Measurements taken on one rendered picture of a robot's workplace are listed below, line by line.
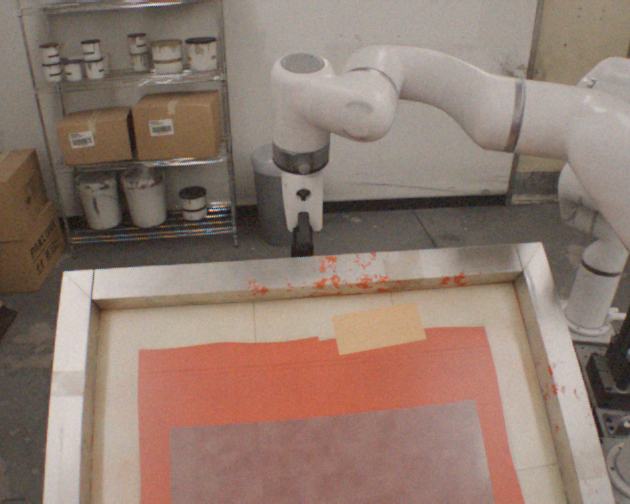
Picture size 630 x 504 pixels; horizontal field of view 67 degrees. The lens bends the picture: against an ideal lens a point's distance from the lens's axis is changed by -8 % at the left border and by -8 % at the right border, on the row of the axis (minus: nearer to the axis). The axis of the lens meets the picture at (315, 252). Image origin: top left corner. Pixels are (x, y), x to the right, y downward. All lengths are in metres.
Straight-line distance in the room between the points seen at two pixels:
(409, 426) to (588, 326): 0.77
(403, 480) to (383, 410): 0.08
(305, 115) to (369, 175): 3.55
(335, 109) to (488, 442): 0.41
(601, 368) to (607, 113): 0.70
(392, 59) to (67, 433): 0.55
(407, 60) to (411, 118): 3.41
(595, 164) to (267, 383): 0.41
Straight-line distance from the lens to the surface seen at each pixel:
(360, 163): 4.08
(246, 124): 3.89
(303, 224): 0.68
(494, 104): 0.58
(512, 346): 0.65
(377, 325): 0.61
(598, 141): 0.54
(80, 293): 0.62
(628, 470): 0.98
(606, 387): 1.11
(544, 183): 4.85
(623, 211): 0.57
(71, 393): 0.58
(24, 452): 2.66
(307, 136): 0.62
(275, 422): 0.57
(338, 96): 0.57
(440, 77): 0.65
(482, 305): 0.65
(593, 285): 1.23
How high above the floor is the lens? 1.87
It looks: 31 degrees down
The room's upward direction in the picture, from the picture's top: straight up
